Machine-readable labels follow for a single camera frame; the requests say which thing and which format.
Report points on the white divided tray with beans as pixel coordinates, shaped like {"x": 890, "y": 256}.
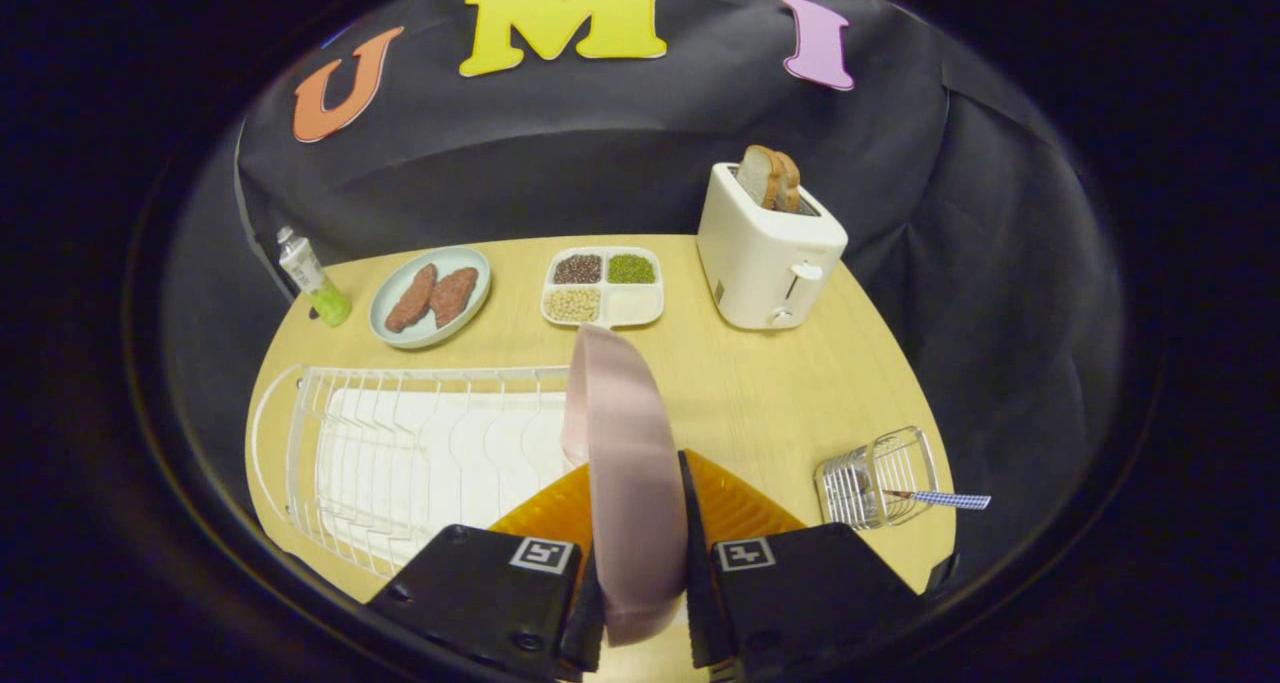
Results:
{"x": 632, "y": 306}

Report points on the pale bread slice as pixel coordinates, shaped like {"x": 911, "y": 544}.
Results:
{"x": 757, "y": 175}

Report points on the brown meat piece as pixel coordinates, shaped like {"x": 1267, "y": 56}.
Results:
{"x": 453, "y": 296}
{"x": 412, "y": 298}

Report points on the green and white bottle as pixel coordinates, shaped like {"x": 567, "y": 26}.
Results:
{"x": 312, "y": 278}

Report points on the black backdrop cloth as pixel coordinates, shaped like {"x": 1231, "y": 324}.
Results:
{"x": 600, "y": 163}

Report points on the pink plate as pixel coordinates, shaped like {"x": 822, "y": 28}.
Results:
{"x": 630, "y": 483}

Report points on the light green plate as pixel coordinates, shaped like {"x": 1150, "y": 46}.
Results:
{"x": 440, "y": 260}

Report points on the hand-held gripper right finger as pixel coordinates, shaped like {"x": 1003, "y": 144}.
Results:
{"x": 700, "y": 603}

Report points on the brown bread slice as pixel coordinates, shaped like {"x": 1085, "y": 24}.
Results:
{"x": 790, "y": 178}

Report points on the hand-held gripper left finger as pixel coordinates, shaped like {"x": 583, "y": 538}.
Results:
{"x": 583, "y": 633}

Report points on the white toaster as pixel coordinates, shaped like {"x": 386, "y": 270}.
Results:
{"x": 760, "y": 263}

